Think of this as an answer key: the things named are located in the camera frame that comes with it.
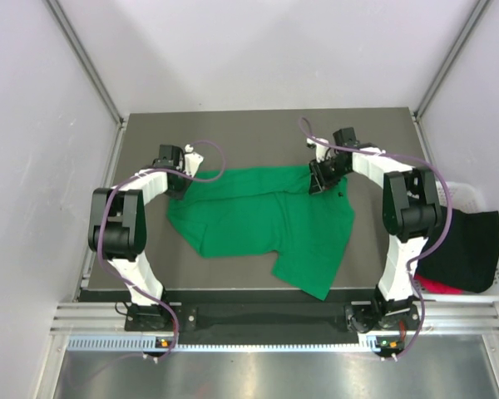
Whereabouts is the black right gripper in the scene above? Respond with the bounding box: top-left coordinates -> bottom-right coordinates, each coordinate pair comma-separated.
308,156 -> 351,196

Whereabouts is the green t shirt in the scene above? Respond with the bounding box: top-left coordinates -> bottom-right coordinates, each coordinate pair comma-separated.
166,165 -> 355,300

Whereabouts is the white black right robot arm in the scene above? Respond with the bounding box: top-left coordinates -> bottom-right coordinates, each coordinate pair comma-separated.
306,127 -> 442,333

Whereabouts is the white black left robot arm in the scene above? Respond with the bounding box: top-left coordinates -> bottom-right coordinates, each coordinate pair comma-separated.
87,145 -> 203,331

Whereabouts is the red t shirt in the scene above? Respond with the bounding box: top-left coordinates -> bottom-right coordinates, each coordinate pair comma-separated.
415,275 -> 463,295

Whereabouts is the black t shirt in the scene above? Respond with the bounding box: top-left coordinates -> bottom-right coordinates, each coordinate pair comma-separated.
415,209 -> 499,293

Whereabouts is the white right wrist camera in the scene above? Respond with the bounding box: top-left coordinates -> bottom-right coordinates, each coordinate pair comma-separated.
306,138 -> 331,163

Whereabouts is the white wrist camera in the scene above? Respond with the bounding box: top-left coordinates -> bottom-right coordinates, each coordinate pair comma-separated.
183,144 -> 204,181
306,138 -> 331,163

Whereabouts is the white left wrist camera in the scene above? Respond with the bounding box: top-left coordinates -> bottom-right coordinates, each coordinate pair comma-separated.
183,144 -> 204,181

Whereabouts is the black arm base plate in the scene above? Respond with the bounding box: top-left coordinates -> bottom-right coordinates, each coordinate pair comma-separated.
123,302 -> 421,333

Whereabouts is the grey slotted cable duct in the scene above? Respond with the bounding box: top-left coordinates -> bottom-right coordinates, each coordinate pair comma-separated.
67,334 -> 405,353

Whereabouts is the aluminium left frame post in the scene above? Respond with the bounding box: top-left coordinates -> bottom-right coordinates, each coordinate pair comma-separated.
42,0 -> 125,127

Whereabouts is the aluminium frame post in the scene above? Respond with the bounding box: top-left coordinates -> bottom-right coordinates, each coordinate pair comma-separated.
42,0 -> 125,127
413,0 -> 492,123

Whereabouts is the aluminium right frame post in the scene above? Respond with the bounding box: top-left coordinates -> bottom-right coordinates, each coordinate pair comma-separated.
413,0 -> 492,123

